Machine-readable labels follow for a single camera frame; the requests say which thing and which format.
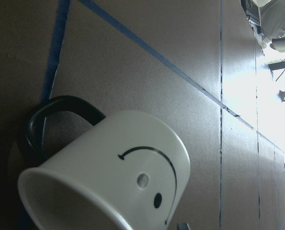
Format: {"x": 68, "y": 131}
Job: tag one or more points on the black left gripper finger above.
{"x": 183, "y": 226}

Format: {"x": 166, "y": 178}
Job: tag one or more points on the white smiley mug black handle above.
{"x": 127, "y": 172}

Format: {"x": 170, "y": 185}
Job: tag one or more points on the brown paper table cover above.
{"x": 195, "y": 64}

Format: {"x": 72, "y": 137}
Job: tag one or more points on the black keyboard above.
{"x": 251, "y": 11}

